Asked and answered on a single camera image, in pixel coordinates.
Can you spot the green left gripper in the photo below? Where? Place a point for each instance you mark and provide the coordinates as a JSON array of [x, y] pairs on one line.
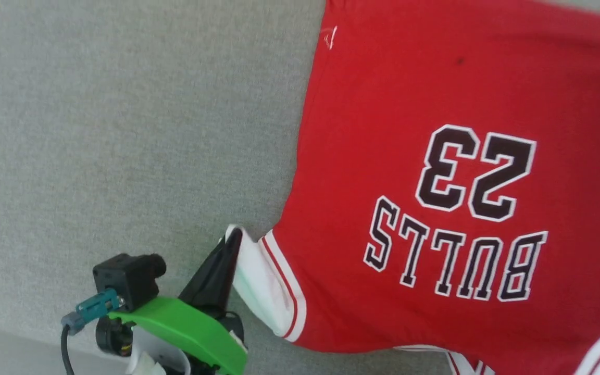
[[190, 328]]

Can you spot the red Bulls basketball jersey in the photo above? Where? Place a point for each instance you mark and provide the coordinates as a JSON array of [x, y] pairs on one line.
[[414, 94]]

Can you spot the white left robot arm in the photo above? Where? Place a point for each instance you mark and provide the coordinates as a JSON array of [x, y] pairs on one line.
[[154, 359]]

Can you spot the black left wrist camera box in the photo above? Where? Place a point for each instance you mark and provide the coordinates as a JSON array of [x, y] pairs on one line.
[[130, 278]]

